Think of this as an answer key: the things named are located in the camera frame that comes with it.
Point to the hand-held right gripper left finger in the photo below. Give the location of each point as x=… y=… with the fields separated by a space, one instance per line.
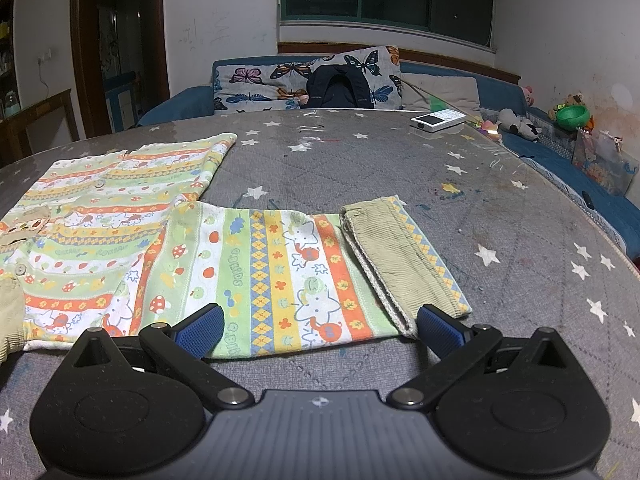
x=202 y=329

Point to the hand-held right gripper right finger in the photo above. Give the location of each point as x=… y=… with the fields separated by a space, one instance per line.
x=439 y=329

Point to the grey star-print tablecloth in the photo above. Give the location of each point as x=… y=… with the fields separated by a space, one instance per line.
x=350 y=170

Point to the black remote control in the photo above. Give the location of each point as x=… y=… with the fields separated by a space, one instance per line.
x=588 y=199

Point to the small colourful toy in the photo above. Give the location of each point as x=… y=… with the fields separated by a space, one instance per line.
x=484 y=125

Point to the white handheld device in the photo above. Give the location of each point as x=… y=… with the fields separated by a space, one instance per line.
x=436 y=119

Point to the blue sofa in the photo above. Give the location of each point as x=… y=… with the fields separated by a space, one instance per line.
x=555 y=152

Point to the black and white plush toy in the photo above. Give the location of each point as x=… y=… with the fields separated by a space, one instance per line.
x=517 y=124

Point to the clear cartoon-print plastic bag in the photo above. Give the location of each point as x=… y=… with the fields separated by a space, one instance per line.
x=602 y=162

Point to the beige cushion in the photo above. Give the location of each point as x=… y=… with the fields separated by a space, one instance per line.
x=445 y=91

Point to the blue wooden cabinet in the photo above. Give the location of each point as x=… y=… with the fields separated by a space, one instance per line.
x=120 y=102

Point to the pink plush toy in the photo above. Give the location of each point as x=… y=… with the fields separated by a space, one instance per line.
x=527 y=95

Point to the green plastic bowl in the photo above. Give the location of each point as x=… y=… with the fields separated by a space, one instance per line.
x=572 y=116

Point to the butterfly print pillow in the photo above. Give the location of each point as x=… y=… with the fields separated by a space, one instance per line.
x=260 y=82

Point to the black backpack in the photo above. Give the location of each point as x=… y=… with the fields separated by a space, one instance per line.
x=340 y=87

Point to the brown plush toy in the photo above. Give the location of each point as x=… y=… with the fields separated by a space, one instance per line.
x=575 y=100

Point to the brown wooden door frame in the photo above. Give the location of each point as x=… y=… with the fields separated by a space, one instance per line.
x=82 y=60

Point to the white wall socket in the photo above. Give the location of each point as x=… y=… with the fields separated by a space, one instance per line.
x=45 y=56

